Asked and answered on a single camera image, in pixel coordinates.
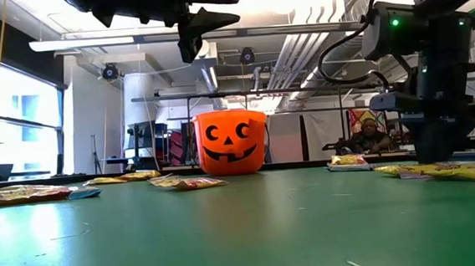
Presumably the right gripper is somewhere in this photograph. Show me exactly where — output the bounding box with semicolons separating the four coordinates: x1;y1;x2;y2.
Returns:
404;11;475;166

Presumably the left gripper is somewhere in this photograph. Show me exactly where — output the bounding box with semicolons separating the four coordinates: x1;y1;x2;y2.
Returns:
98;0;245;71

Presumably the person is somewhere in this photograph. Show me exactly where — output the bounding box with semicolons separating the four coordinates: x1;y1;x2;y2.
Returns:
336;115;393;157

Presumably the colourful poster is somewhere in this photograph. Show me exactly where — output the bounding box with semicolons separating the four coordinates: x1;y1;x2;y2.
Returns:
347;106;387;137

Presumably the orange pumpkin bucket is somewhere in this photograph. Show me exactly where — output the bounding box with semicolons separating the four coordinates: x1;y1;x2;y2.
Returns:
192;107;273;178

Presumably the long white light fixture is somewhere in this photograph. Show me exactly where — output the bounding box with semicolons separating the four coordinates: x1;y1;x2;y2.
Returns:
28;33;135;54

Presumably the black tripod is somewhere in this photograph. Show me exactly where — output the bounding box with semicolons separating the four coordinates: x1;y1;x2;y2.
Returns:
89;134;103;176

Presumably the black ceiling camera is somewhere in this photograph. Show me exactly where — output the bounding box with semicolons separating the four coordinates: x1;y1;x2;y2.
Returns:
101;62;120;81
238;46;257;66

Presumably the black metal rack frame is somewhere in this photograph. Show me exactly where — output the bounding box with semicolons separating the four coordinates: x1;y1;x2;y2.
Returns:
130;79;391;171

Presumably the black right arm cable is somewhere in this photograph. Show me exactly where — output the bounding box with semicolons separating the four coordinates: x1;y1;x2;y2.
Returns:
313;0;403;99

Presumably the black table frame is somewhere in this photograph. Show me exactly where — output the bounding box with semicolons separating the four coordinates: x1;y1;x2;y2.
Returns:
0;146;475;192

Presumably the yellow hanging strap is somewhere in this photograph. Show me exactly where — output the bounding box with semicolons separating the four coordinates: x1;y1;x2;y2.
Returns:
0;0;11;63

